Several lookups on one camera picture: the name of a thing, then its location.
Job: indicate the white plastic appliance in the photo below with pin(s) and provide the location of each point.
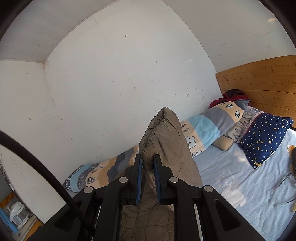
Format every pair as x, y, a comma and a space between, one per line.
18, 214

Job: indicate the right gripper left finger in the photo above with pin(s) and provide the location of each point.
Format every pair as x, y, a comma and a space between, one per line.
133, 189

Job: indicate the grey white printed pillow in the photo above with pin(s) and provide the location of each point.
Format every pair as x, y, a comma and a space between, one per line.
240, 128

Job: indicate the navy star pattern pillow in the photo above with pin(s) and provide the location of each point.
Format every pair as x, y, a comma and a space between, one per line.
263, 137

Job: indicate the red dark clothing pile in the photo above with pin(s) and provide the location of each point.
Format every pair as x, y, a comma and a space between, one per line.
230, 95

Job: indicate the wooden headboard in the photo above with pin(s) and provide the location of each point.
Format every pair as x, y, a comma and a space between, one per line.
269, 84

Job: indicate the small beige cushion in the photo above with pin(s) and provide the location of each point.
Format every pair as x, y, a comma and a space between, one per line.
223, 143

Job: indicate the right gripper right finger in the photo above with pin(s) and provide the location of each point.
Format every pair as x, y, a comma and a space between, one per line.
162, 175

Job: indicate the patchwork patterned rolled blanket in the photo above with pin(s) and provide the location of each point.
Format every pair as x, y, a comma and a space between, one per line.
200, 132

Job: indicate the light blue bed sheet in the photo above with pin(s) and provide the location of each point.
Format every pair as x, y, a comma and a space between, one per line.
263, 196

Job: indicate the brown quilted puffer jacket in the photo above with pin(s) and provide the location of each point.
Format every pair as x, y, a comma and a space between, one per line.
149, 220

